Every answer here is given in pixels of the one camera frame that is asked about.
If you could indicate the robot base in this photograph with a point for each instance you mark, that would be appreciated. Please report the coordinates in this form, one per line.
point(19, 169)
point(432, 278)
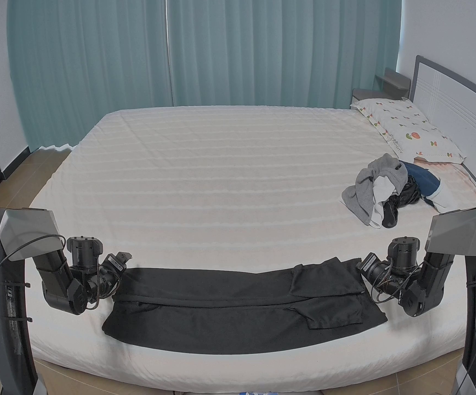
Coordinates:
point(258, 393)

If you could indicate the black T-shirt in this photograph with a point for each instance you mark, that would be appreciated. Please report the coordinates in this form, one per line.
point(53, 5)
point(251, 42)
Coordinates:
point(221, 323)

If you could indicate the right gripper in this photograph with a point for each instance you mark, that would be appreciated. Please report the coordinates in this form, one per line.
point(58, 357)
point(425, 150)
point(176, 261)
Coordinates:
point(379, 276)

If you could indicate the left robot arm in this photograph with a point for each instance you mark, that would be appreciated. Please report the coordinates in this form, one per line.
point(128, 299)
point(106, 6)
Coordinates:
point(7, 323)

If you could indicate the white printed pillow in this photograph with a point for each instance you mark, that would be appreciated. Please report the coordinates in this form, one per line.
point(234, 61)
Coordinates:
point(406, 126)

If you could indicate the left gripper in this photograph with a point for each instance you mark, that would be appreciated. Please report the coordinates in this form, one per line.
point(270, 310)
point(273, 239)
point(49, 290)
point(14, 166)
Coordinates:
point(109, 281)

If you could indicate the bed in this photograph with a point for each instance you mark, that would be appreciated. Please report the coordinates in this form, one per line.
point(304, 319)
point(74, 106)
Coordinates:
point(221, 159)

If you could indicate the pile of clothes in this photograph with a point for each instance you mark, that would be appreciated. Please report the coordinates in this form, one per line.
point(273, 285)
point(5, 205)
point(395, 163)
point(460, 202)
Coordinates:
point(363, 189)

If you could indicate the grey bedside table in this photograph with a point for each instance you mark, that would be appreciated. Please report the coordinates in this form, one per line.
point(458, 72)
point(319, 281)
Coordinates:
point(392, 81)

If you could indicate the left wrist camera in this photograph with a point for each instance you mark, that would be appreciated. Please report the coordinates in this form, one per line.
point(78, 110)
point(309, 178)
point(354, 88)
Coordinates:
point(115, 263)

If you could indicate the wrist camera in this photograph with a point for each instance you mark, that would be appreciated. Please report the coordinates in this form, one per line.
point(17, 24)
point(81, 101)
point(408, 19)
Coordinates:
point(115, 263)
point(368, 263)

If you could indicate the blue-green curtain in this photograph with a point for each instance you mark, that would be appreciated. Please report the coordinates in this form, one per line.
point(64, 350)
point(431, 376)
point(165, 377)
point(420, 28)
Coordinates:
point(283, 35)
point(90, 56)

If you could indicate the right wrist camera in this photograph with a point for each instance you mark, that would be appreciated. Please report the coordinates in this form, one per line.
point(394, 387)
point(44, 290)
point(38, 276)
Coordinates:
point(368, 263)

